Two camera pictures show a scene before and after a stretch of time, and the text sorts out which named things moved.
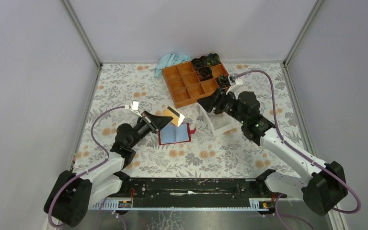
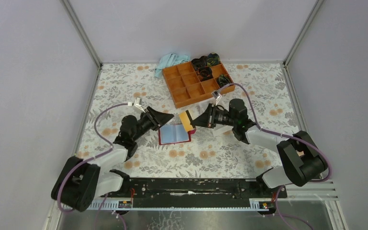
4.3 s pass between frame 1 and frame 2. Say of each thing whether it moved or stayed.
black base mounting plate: stayed
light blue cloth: stayed
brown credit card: moved
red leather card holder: stayed
